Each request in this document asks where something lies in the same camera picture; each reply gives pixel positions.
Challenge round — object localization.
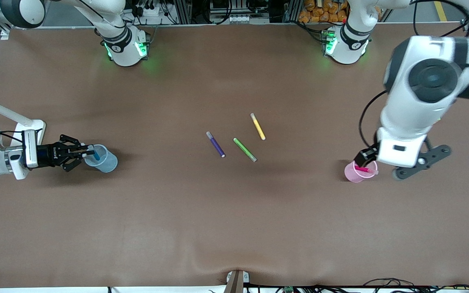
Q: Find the pink mesh cup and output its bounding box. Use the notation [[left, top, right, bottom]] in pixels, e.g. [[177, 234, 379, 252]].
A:
[[344, 160, 378, 183]]

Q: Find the light blue mesh cup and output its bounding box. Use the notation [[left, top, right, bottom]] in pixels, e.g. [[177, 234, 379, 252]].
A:
[[84, 144, 118, 173]]

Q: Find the yellow marker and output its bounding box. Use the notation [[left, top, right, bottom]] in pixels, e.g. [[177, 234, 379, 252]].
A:
[[250, 113, 266, 141]]

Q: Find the green marker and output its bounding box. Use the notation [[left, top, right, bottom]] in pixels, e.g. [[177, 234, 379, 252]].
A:
[[233, 138, 257, 162]]

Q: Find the purple marker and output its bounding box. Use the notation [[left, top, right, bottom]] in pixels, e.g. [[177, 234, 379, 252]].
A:
[[206, 131, 226, 158]]

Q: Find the bag of orange items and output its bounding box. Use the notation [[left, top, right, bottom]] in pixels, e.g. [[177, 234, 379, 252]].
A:
[[298, 0, 348, 24]]

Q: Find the white power strip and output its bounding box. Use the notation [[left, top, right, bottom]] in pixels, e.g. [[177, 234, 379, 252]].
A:
[[134, 3, 167, 17]]

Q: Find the silver equipment rack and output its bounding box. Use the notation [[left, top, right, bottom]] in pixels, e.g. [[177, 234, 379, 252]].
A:
[[209, 0, 259, 25]]

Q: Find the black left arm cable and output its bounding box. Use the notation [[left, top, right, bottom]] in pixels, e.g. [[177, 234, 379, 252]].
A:
[[358, 0, 469, 150]]

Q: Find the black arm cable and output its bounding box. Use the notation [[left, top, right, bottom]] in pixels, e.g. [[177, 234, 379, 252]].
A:
[[0, 129, 43, 144], [358, 0, 469, 150]]

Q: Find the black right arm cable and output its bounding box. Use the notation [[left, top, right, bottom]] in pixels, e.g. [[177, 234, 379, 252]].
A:
[[0, 129, 43, 144]]

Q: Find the metal table edge bracket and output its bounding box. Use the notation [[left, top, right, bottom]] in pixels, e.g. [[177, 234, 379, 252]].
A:
[[223, 270, 250, 293]]

